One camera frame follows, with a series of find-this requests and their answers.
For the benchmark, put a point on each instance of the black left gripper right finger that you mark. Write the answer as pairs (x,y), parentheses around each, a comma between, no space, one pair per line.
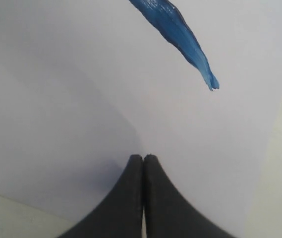
(167,213)

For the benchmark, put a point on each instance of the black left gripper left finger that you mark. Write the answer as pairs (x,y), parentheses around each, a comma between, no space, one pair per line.
(120,213)

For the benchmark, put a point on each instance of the white paper sheet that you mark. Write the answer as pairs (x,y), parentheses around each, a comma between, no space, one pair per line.
(86,83)

